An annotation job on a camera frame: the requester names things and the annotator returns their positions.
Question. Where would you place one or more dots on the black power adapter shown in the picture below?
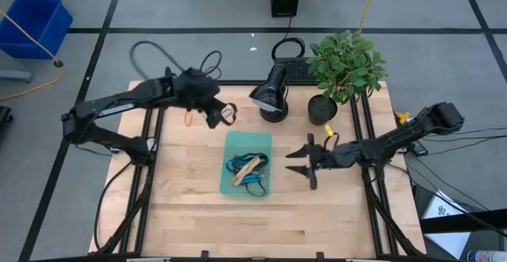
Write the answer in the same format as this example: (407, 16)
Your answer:
(420, 149)

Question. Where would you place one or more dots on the orange rubber band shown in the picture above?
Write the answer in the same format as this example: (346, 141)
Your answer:
(185, 118)

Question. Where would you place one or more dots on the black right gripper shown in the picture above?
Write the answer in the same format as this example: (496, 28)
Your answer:
(336, 157)

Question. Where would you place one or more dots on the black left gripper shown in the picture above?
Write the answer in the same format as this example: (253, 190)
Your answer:
(196, 89)

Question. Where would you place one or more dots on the black mesh panel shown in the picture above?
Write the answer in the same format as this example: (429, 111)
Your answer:
(297, 70)

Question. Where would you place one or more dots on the black gooseneck desk lamp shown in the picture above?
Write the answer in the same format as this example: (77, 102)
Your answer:
(273, 88)

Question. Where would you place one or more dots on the blue plastic floor bin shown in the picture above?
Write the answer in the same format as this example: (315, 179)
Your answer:
(35, 28)

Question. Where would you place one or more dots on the white paper box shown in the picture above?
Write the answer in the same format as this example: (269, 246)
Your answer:
(445, 230)

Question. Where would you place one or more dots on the wide blue rubber band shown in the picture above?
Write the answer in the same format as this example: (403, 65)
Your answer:
(237, 161)

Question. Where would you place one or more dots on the potted green plant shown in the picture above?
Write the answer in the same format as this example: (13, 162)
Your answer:
(344, 64)

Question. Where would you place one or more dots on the teal translucent plastic bin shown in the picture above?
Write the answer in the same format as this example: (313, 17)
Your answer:
(245, 143)

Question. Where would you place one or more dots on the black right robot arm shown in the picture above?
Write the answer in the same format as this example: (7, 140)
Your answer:
(396, 139)

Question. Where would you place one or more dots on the black aluminium table frame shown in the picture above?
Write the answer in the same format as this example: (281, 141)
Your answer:
(160, 123)

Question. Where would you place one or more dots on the wide tan rubber band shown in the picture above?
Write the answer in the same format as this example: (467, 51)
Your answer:
(245, 171)

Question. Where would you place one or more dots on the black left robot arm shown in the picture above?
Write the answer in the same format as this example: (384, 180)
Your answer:
(119, 103)

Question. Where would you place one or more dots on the thin dark brown rubber band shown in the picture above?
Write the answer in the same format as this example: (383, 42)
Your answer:
(235, 111)

